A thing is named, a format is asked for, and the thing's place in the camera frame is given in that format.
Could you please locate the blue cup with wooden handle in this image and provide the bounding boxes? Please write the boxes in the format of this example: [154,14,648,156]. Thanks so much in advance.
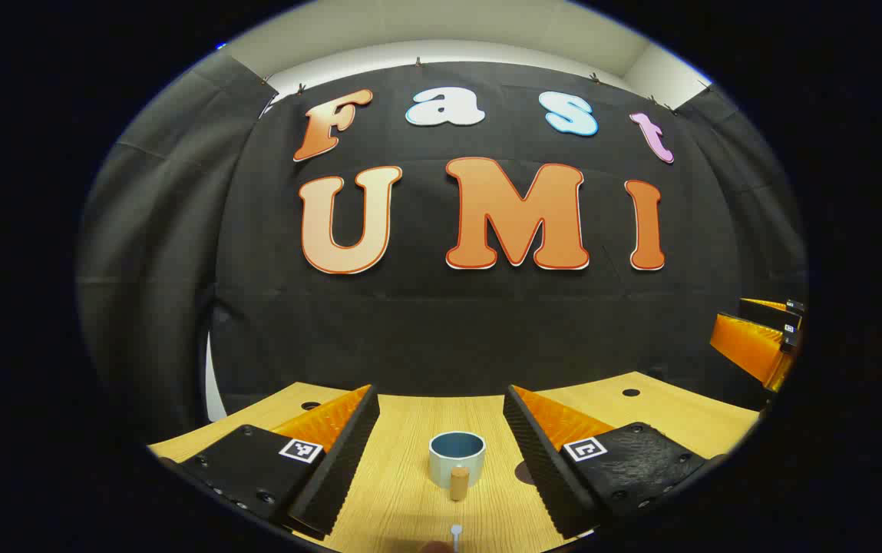
[429,432,486,502]

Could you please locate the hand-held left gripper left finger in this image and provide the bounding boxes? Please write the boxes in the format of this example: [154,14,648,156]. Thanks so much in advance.
[158,384,380,540]

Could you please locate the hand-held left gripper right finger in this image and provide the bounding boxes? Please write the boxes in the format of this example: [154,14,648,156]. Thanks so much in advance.
[504,384,725,540]

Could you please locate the wooden desktop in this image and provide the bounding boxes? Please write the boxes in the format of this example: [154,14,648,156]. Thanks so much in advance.
[147,372,762,553]

